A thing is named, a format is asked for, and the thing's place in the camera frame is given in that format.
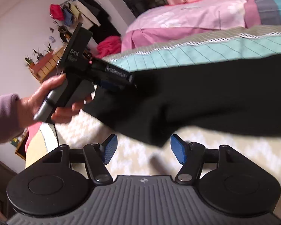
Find clothes heap on rack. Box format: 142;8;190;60
49;0;121;52

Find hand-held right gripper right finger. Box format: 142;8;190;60
170;133;236;185

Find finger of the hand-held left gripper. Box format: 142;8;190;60
94;78;138;94

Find person's left hand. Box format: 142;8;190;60
16;74;95;124

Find wooden slatted shelf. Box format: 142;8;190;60
29;47;66;84

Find wooden framed box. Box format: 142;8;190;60
10;130;30;161

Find person's left forearm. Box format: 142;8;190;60
0;93;30;149

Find black pants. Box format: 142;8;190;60
81;53;281;149

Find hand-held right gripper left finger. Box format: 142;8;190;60
41;133;119;185

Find patchwork patterned quilt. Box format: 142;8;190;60
26;25;281;177

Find red clothes pile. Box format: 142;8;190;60
96;36;123;55

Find blue grey striped pillow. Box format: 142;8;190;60
252;0;281;27

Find pink pillow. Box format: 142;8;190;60
121;0;260;52

